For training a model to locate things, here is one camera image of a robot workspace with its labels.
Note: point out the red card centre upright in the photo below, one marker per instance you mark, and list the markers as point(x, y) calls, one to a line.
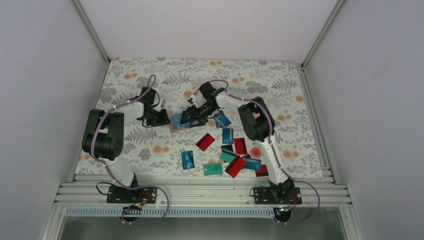
point(240, 146)

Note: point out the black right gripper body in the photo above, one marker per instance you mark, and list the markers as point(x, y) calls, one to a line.
point(203, 113)

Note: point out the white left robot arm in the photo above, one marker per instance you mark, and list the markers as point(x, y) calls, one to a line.
point(103, 137)

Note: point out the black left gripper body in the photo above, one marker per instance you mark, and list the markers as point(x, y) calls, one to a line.
point(154, 119)

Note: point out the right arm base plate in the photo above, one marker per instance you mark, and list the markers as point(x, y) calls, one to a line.
point(264, 196)

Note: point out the teal green card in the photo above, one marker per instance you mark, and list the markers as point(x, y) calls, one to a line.
point(227, 155)

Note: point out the red card bottom right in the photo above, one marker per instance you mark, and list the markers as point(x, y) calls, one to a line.
point(262, 172)

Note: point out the tan leather card holder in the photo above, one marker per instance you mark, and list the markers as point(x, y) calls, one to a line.
point(198, 125)

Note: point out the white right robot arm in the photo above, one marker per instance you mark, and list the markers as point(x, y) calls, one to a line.
point(257, 123)

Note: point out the blue card pile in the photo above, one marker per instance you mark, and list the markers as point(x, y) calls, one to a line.
point(187, 159)
point(221, 121)

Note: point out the black card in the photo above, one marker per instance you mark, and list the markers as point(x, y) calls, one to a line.
point(228, 147)

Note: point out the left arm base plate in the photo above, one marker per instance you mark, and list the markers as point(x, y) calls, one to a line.
point(121, 195)

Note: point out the floral patterned table mat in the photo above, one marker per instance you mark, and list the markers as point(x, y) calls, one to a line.
point(156, 151)

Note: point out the perforated grey cable tray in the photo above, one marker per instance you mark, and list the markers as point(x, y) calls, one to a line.
point(172, 212)

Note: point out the red card lower centre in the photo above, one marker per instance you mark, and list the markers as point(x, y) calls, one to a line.
point(235, 166)

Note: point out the red card near wallet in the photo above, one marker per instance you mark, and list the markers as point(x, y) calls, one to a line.
point(205, 142)

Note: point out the light blue card right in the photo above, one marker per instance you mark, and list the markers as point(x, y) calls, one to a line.
point(252, 164)

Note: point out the blue striped card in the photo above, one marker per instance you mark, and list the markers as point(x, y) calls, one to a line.
point(180, 121)

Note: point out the teal card pile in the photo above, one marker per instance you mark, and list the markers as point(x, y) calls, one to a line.
point(212, 169)

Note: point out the blue card middle upright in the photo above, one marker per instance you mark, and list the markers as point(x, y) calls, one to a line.
point(228, 136)

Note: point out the aluminium rail frame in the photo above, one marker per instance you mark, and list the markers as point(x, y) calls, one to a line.
point(204, 191)

